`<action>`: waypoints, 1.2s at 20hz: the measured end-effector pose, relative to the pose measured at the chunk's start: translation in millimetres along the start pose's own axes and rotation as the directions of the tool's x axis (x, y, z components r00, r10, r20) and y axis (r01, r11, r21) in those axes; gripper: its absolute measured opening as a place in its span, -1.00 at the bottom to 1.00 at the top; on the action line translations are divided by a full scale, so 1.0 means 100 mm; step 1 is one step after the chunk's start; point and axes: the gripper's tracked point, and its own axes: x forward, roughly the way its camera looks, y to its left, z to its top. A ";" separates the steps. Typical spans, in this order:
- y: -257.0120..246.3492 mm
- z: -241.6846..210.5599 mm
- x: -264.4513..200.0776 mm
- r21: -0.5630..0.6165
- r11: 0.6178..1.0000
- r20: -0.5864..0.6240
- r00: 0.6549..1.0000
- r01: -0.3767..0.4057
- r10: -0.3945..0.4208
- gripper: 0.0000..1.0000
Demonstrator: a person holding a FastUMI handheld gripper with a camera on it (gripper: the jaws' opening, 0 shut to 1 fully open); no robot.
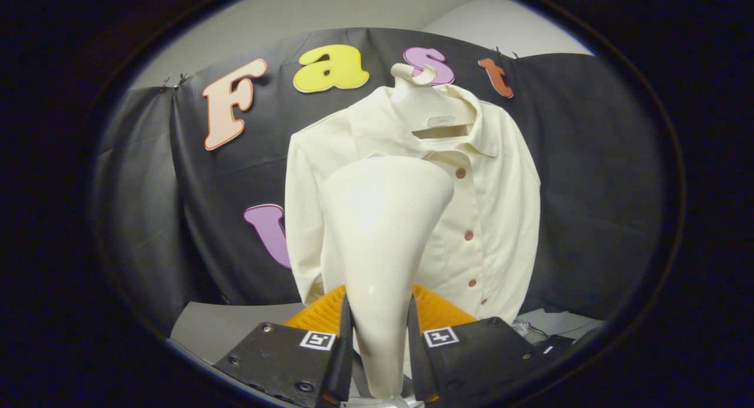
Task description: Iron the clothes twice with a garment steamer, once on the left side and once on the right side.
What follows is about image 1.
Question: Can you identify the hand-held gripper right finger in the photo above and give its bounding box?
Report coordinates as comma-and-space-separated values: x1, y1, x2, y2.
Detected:
408, 283, 538, 404

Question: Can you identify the grey cabinet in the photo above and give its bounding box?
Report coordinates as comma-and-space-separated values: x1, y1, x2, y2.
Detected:
171, 302, 307, 364

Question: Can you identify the white garment steamer head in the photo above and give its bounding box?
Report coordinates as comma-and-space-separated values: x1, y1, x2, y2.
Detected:
318, 156, 455, 400

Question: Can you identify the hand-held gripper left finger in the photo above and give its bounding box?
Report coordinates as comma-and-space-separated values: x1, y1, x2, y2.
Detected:
213, 284, 354, 408

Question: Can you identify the cream button-up shirt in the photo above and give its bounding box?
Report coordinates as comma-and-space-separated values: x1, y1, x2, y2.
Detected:
285, 83, 541, 325

